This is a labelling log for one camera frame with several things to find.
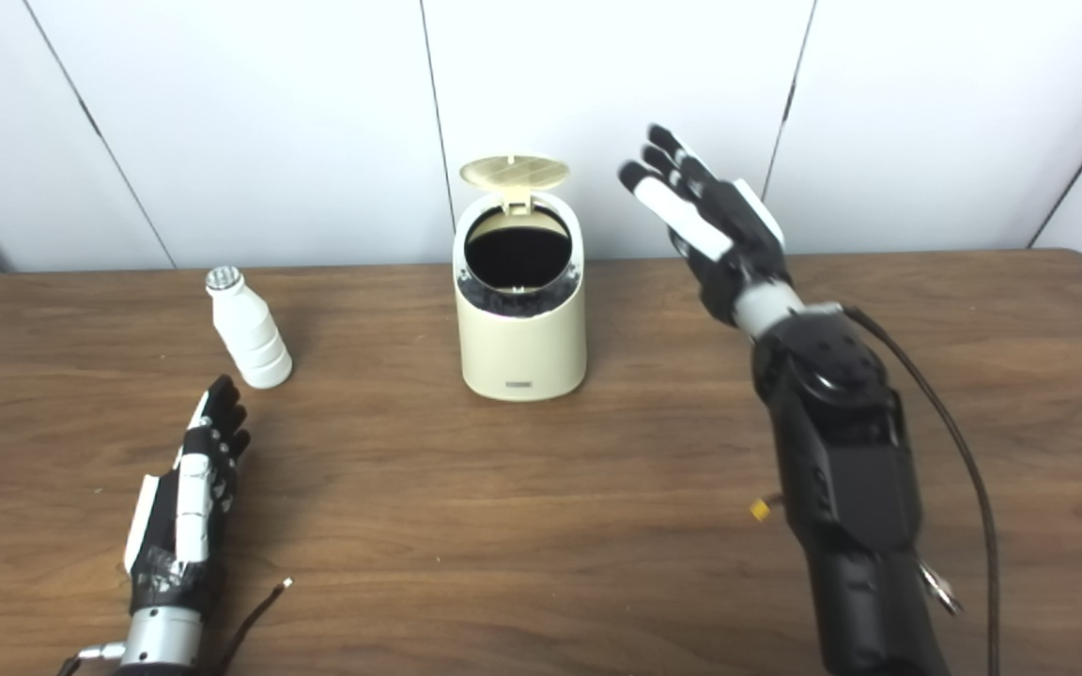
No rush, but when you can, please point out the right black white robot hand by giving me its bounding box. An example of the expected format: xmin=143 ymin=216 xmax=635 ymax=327
xmin=617 ymin=123 xmax=791 ymax=328

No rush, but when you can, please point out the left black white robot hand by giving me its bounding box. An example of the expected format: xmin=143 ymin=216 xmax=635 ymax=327
xmin=123 ymin=375 xmax=252 ymax=616

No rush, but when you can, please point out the small white plastic bottle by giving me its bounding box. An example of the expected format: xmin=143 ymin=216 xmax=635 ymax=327
xmin=205 ymin=266 xmax=294 ymax=390

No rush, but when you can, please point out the round cream bin lid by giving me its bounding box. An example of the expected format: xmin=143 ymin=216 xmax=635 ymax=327
xmin=459 ymin=154 xmax=571 ymax=215

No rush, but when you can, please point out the cream-colored bin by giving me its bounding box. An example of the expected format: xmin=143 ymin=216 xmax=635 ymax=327
xmin=453 ymin=191 xmax=588 ymax=403

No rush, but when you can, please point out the thin loose white-tipped cable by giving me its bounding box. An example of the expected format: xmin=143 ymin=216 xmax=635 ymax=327
xmin=217 ymin=577 xmax=294 ymax=672

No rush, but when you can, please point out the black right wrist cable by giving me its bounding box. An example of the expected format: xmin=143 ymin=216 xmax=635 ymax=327
xmin=842 ymin=305 xmax=1002 ymax=676

